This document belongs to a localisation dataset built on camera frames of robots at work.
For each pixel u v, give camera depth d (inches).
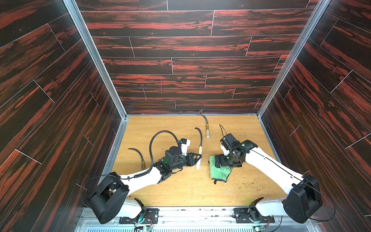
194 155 30.0
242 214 29.0
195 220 28.9
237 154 22.4
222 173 32.9
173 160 24.8
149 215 29.0
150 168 22.7
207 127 43.6
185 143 29.3
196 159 29.7
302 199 15.8
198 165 29.9
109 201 16.5
